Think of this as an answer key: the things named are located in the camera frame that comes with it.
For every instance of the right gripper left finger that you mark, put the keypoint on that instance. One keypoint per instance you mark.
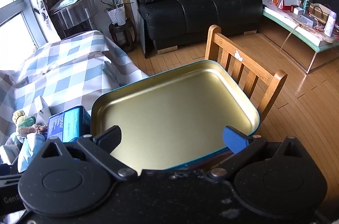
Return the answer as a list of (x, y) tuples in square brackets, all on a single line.
[(109, 140)]

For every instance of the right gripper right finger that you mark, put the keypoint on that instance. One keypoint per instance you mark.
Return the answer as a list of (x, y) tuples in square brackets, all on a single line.
[(235, 140)]

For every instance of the light blue face mask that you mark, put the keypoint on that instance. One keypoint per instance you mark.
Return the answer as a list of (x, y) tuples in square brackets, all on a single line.
[(30, 148)]

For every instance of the blue tissue box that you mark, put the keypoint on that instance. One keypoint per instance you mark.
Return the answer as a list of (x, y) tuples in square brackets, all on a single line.
[(69, 125)]

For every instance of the gold metal tin tray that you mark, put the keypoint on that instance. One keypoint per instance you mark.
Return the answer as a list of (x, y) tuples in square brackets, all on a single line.
[(175, 119)]

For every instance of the checkered cloth cover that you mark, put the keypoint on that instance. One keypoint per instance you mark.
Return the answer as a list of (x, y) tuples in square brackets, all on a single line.
[(71, 72)]

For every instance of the dark wooden plant stand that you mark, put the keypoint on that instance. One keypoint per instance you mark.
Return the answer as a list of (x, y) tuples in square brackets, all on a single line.
[(125, 36)]

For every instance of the glass coffee table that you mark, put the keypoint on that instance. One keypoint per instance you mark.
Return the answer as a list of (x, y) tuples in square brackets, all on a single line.
[(307, 47)]

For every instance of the silver round side table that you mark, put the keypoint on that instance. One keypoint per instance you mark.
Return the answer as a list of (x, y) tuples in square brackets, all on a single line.
[(70, 17)]

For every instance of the potted plant white pot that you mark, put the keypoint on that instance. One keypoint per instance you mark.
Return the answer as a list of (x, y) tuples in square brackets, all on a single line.
[(116, 11)]

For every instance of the white lotion bottle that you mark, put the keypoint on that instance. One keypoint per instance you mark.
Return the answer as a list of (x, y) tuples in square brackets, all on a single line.
[(329, 26)]

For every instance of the red white house box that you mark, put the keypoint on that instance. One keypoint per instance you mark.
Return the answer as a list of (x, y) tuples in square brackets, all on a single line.
[(285, 5)]

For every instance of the green can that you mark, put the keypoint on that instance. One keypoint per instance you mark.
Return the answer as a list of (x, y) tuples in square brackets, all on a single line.
[(305, 4)]

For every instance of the woven basket with handle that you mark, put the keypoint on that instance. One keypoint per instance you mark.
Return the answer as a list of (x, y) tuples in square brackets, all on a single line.
[(319, 12)]

